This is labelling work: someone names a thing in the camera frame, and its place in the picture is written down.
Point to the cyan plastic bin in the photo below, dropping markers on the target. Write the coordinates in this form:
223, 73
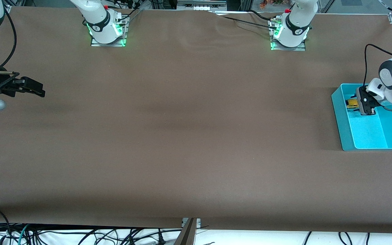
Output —
369, 136

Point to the white power strip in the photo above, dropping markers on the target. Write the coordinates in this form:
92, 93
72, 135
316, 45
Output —
201, 6

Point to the silver table edge bracket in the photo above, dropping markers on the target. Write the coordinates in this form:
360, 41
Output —
198, 223

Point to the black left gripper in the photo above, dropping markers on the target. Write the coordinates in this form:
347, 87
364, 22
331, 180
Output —
363, 96

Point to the brown table cover sheet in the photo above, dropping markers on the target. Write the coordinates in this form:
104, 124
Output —
196, 119

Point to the yellow beetle toy car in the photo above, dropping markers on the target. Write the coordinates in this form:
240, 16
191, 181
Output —
352, 103

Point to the grey metal strut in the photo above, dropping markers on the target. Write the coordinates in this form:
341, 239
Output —
186, 236

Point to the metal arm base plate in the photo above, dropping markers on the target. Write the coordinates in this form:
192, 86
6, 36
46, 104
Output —
301, 48
95, 43

